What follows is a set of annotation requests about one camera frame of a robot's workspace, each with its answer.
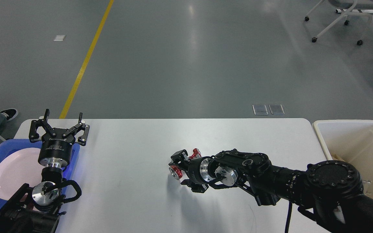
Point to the crushed red can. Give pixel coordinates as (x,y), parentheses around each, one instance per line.
(177,173)

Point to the clear floor plate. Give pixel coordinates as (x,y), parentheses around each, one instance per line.
(276,109)
(260,110)

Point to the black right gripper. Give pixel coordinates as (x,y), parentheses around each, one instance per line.
(198,170)

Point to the pink plate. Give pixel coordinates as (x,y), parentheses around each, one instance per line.
(18,168)

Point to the clear floor plate right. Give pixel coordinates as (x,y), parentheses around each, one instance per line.
(276,109)

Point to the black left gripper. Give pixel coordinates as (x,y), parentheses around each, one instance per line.
(56,150)

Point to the white floor tape patch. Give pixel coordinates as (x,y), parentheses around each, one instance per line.
(59,38)

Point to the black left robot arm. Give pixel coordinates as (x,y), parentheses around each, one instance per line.
(37,209)

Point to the black sneaker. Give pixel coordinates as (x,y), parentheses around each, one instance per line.
(10,113)

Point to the clear floor plate left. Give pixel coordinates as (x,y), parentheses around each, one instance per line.
(260,110)

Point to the beige plastic bin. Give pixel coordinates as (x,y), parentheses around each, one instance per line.
(350,141)

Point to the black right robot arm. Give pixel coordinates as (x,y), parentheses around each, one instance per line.
(330,193)

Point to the white office chair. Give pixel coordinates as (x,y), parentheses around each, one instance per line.
(349,8)

